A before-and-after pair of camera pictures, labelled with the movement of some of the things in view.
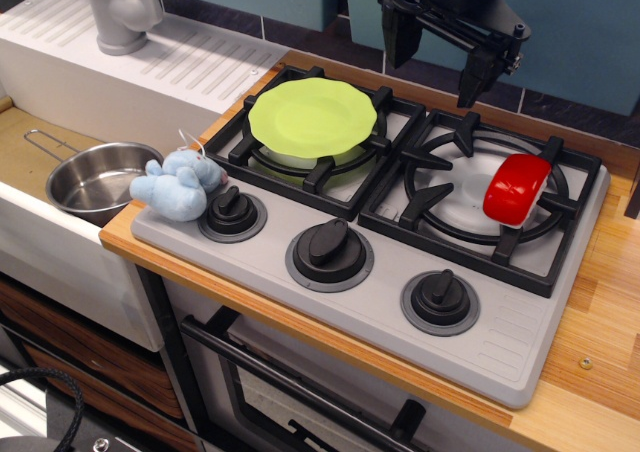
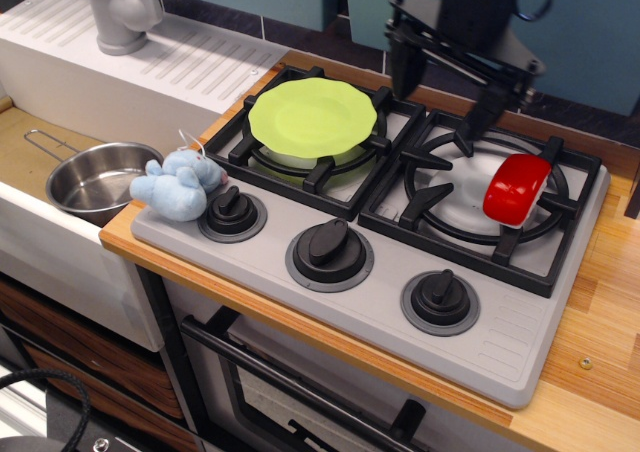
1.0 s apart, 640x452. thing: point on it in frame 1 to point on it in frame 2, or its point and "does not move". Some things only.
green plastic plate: x=312 y=117 does not move
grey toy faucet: x=123 y=16 does not move
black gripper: x=466 y=7 to x=469 y=28
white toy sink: x=60 y=92 does not move
